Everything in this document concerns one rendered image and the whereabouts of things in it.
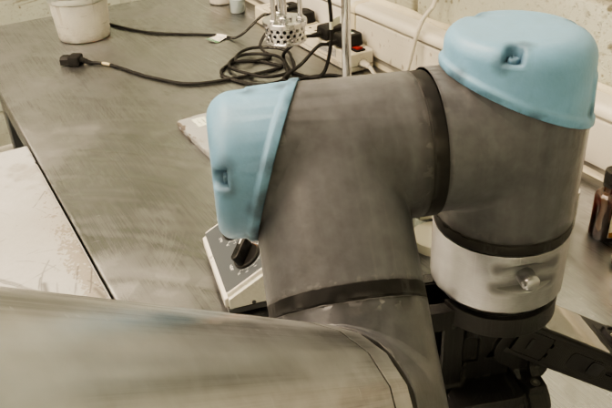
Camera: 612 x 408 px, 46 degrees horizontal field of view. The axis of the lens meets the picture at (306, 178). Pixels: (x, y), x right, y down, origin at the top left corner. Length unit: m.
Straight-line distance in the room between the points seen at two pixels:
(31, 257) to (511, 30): 0.70
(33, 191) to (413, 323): 0.82
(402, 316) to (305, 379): 0.12
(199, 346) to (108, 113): 1.13
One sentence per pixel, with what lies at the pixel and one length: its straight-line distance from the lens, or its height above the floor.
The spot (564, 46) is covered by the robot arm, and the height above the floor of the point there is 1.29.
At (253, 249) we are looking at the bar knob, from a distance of 0.77.
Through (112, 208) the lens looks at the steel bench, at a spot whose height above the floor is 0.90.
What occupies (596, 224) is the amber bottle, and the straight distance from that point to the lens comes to 0.91.
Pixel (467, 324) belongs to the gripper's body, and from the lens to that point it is 0.42.
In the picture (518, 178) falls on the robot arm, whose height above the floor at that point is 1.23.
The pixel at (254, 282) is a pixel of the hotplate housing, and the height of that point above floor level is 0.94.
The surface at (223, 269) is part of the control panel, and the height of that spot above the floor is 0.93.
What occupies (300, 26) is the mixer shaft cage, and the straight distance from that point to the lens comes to 1.08.
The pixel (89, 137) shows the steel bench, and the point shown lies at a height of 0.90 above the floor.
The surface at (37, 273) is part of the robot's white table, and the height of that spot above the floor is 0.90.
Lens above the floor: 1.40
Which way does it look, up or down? 30 degrees down
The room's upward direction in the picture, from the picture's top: 3 degrees counter-clockwise
